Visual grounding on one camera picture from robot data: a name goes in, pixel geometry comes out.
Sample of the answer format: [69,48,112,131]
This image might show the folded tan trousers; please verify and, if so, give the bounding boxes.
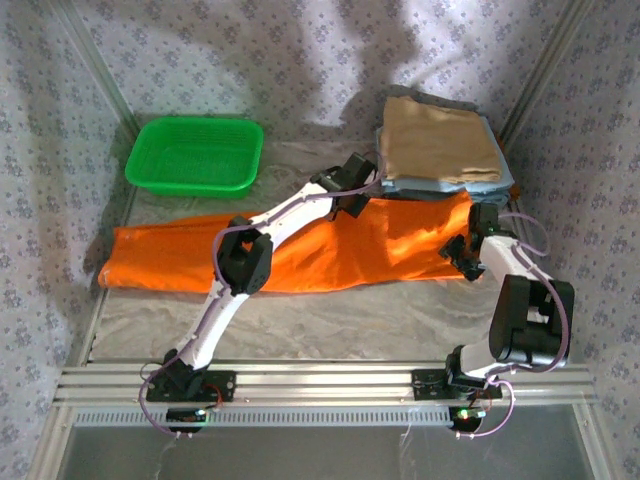
[378,95,503,184]

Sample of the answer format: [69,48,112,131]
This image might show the folded grey trousers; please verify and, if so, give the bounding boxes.
[384,83,480,114]

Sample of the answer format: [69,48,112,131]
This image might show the black circuit board green light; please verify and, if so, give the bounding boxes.
[166,407,209,434]
[448,405,486,434]

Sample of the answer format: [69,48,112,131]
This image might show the green plastic basket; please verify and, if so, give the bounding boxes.
[124,117,265,200]

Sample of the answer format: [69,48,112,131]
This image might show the floral fabric backdrop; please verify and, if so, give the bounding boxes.
[0,0,640,480]

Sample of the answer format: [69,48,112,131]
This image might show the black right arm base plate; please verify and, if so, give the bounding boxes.
[411,368,504,401]

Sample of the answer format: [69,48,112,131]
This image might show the thin red wire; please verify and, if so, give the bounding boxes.
[202,382,226,412]
[467,384,494,414]

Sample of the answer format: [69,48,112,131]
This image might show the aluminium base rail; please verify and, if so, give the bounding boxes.
[52,357,599,406]

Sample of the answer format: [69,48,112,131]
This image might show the aluminium frame post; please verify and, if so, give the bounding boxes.
[497,0,599,149]

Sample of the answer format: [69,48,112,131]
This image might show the grey slotted cable duct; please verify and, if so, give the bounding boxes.
[72,404,454,427]

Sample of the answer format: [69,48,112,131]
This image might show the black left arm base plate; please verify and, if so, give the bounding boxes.
[145,369,237,404]

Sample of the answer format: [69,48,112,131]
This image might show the aluminium frame leg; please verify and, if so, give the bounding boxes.
[27,404,76,480]

